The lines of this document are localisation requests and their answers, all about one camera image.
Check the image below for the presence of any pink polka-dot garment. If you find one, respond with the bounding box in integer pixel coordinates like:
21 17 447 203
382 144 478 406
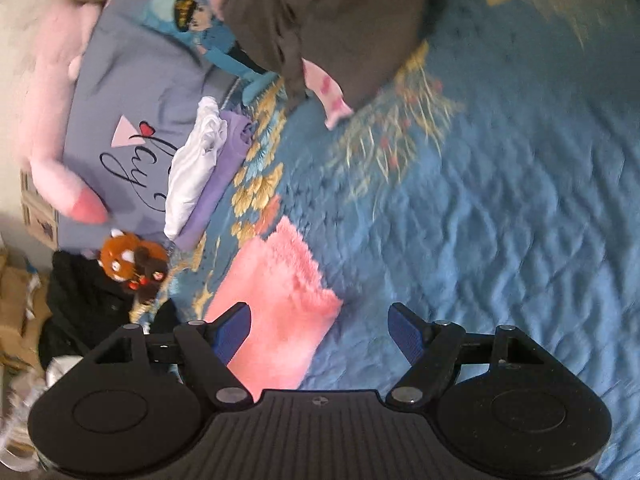
300 57 356 130

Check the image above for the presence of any black jacket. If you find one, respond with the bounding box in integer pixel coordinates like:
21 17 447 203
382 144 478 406
37 250 151 371

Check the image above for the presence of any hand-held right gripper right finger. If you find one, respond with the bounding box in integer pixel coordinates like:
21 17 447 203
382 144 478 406
387 302 551 412

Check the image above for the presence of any purple folded garment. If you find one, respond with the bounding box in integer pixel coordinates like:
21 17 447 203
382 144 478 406
172 110 258 253

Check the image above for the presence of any cardboard box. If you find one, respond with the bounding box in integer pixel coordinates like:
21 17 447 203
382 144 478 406
0 245 51 376

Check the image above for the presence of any framed picture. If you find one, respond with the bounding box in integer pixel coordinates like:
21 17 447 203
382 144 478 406
22 200 61 250
20 170 48 206

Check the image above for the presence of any dark grey garment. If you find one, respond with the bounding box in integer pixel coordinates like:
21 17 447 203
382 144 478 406
220 0 436 111

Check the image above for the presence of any red panda plush toy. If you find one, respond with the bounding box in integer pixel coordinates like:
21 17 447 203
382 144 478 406
97 229 171 306

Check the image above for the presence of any lavender script printed duvet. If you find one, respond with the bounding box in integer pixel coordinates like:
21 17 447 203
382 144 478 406
55 0 241 256

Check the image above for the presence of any blue floral quilt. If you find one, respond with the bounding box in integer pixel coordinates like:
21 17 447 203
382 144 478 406
127 0 640 480

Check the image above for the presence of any blue cartoon officer pillow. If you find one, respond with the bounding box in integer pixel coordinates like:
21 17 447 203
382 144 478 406
140 0 281 106

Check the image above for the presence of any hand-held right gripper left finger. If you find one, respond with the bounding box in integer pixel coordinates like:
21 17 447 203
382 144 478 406
90 301 253 411

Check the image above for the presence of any white folded shirt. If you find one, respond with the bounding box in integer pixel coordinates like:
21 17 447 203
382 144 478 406
164 96 230 241

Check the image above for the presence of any white plastic bag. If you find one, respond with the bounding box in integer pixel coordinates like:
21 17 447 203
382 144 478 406
0 355 81 471

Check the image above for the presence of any long pink plush toy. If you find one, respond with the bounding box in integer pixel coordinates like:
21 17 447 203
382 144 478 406
15 0 126 226

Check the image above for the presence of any coral pink fleece garment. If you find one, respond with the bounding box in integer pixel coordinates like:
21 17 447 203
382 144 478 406
202 216 345 403

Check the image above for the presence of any black cloth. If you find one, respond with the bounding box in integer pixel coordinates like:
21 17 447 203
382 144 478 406
147 297 183 336

